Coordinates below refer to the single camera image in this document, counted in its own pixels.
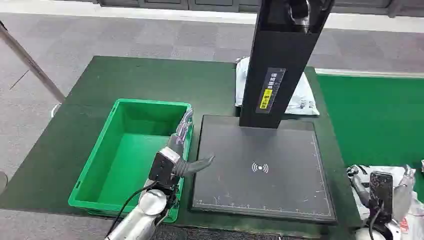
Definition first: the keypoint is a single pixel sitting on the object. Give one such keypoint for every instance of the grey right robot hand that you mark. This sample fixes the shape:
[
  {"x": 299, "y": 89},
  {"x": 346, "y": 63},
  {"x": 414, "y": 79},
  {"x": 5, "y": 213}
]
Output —
[{"x": 402, "y": 198}]

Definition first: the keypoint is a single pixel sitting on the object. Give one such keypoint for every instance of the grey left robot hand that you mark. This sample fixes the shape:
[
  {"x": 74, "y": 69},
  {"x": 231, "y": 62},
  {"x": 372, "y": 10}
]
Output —
[{"x": 192, "y": 167}]

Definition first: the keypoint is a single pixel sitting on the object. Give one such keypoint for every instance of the white mailer parcel black lining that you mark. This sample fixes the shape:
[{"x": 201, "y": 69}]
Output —
[{"x": 399, "y": 174}]

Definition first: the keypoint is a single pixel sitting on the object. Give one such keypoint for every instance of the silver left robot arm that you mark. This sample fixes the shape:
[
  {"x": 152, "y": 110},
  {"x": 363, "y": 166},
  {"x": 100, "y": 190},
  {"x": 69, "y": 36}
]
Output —
[{"x": 145, "y": 218}]

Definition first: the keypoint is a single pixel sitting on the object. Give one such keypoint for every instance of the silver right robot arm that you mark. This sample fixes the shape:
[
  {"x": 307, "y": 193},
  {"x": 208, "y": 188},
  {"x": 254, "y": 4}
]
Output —
[{"x": 362, "y": 234}]

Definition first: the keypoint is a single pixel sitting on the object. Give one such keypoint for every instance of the white parcel with red print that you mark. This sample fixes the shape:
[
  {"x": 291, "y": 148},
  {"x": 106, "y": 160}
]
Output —
[{"x": 414, "y": 225}]

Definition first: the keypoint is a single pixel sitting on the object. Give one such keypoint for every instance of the green plastic crate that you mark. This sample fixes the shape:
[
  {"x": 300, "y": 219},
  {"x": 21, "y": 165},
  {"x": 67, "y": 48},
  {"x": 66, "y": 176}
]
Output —
[{"x": 132, "y": 159}]

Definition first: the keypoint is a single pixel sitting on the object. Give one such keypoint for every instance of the black scanner stand with base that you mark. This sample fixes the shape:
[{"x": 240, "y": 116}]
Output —
[{"x": 265, "y": 192}]

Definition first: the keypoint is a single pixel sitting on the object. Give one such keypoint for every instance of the black yellow label sticker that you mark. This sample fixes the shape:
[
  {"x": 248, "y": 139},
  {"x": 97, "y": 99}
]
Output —
[{"x": 269, "y": 92}]

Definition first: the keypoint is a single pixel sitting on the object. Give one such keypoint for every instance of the white plastic mailer parcel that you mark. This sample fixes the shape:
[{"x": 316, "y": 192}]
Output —
[{"x": 302, "y": 99}]

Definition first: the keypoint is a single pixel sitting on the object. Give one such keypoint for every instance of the grey metal pole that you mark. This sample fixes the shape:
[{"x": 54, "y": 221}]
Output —
[{"x": 30, "y": 63}]

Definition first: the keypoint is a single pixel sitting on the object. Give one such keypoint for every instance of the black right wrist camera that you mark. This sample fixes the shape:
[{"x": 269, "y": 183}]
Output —
[{"x": 381, "y": 192}]

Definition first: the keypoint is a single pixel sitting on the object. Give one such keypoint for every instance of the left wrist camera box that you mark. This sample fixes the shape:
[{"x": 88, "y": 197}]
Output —
[{"x": 162, "y": 167}]

